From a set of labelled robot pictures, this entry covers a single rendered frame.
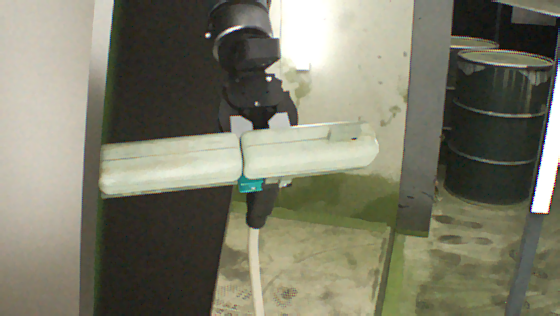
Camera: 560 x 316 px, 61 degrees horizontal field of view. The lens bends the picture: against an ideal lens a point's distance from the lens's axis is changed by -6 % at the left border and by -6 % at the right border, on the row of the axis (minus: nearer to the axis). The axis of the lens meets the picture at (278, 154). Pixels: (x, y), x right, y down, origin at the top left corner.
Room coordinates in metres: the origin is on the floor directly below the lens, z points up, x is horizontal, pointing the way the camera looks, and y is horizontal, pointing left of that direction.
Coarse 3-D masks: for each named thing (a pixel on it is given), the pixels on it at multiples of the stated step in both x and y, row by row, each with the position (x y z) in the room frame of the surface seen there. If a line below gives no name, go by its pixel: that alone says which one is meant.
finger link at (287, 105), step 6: (288, 90) 0.62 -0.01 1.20; (288, 96) 0.62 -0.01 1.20; (282, 102) 0.61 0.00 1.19; (288, 102) 0.61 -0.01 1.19; (276, 108) 0.61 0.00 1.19; (282, 108) 0.60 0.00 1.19; (288, 108) 0.60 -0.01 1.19; (294, 108) 0.60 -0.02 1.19; (288, 114) 0.60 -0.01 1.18; (294, 114) 0.60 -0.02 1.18; (294, 120) 0.59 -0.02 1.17
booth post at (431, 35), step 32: (416, 0) 2.37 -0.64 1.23; (448, 0) 2.33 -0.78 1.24; (416, 32) 2.37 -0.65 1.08; (448, 32) 2.32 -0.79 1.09; (416, 64) 2.36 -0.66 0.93; (416, 96) 2.36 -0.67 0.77; (416, 128) 2.36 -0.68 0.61; (416, 160) 2.35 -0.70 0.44; (416, 192) 2.35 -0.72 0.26; (416, 224) 2.34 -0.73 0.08
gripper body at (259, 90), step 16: (224, 48) 0.67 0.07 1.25; (224, 64) 0.69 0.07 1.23; (240, 80) 0.62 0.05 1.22; (256, 80) 0.62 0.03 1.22; (272, 80) 0.63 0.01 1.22; (240, 96) 0.60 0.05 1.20; (256, 96) 0.61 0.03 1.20; (272, 96) 0.61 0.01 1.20; (240, 112) 0.60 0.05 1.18; (256, 112) 0.60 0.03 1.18; (272, 112) 0.60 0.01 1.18; (256, 128) 0.64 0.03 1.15
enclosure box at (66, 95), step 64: (0, 0) 0.34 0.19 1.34; (64, 0) 0.33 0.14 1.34; (128, 0) 0.97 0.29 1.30; (192, 0) 0.95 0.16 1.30; (0, 64) 0.35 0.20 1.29; (64, 64) 0.34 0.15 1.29; (128, 64) 0.97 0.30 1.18; (192, 64) 0.95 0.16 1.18; (0, 128) 0.35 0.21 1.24; (64, 128) 0.34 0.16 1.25; (128, 128) 0.98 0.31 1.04; (192, 128) 0.95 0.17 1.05; (0, 192) 0.35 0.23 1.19; (64, 192) 0.34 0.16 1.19; (192, 192) 0.95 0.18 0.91; (0, 256) 0.35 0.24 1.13; (64, 256) 0.34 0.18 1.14; (128, 256) 0.98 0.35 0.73; (192, 256) 0.95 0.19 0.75
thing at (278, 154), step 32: (288, 128) 0.53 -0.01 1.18; (320, 128) 0.53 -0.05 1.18; (352, 128) 0.52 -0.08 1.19; (128, 160) 0.47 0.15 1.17; (160, 160) 0.48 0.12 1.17; (192, 160) 0.48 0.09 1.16; (224, 160) 0.49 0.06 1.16; (256, 160) 0.49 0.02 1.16; (288, 160) 0.50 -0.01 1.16; (320, 160) 0.51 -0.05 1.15; (352, 160) 0.52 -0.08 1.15; (128, 192) 0.48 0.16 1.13; (160, 192) 0.49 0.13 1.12; (256, 192) 0.55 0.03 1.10; (256, 224) 0.62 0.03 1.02
